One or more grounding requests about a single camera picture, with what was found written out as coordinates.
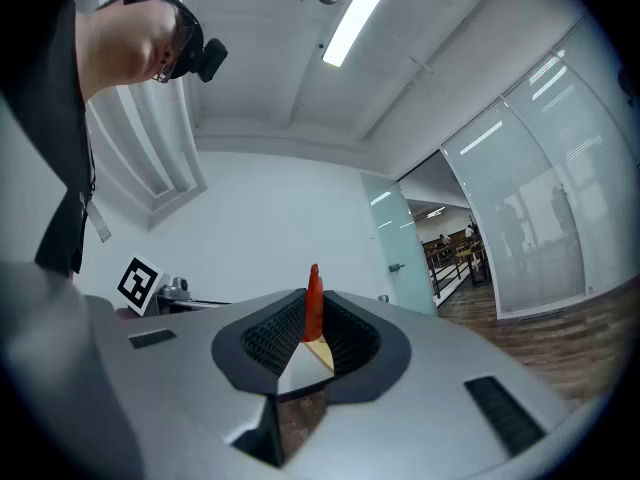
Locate person's glasses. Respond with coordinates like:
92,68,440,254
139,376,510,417
151,2,197,85

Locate small red object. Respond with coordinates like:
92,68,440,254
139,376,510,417
300,263,326,343

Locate yellow round table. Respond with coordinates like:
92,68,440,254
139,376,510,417
456,241,489,287

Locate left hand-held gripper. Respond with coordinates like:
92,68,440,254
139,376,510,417
116,253,194,318

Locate long ceiling light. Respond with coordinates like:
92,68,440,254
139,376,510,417
322,0,404,68

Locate black head-mounted camera rig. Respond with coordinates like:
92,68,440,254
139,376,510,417
108,0,230,84

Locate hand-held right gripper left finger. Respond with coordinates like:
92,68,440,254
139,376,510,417
84,287,307,480

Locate black metal railing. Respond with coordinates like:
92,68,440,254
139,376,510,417
423,247,476,300

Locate grey lanyard strap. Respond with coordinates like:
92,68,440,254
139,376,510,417
78,117,113,244

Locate person wearing head camera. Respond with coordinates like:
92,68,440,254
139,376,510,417
0,0,97,277

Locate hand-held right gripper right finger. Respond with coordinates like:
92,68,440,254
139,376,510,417
284,290,571,480

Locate frosted glass door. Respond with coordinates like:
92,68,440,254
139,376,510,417
360,172,438,317

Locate glass partition with blinds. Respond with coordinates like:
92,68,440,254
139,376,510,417
441,17,640,320

